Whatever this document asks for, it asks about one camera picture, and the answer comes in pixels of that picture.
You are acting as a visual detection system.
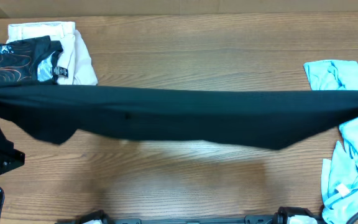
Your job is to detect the plain black t-shirt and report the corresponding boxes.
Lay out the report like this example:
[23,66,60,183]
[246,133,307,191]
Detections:
[0,82,358,150]

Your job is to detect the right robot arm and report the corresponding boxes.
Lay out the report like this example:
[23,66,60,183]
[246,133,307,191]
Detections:
[271,207,358,224]

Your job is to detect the light blue crumpled garment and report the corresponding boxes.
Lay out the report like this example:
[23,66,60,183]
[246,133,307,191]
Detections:
[304,60,358,223]

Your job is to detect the black patterned folded shirt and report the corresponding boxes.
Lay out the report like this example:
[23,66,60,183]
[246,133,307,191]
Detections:
[0,35,68,83]

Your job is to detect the beige folded trousers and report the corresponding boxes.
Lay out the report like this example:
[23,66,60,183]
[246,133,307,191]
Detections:
[7,21,98,85]

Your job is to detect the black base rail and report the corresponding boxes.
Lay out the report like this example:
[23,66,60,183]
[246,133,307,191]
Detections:
[55,210,273,224]

